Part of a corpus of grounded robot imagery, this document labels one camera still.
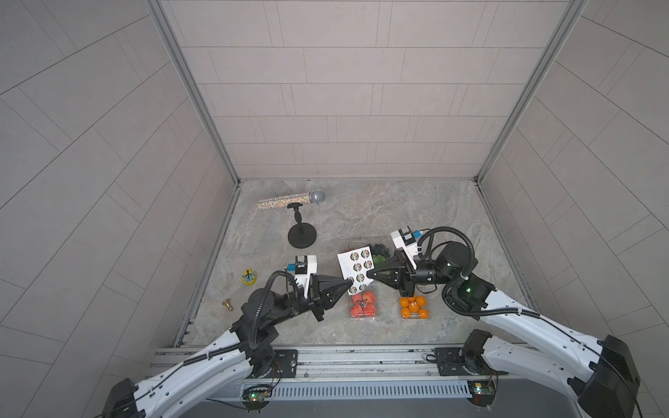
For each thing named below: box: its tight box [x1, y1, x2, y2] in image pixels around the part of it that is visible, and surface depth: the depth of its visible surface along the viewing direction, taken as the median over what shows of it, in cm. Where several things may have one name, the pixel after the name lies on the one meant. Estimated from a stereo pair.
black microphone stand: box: [286, 202, 318, 250], surface depth 98 cm
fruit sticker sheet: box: [337, 245, 375, 297], surface depth 58 cm
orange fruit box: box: [398, 294, 431, 322], surface depth 80 cm
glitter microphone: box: [256, 188, 327, 210], surface depth 83 cm
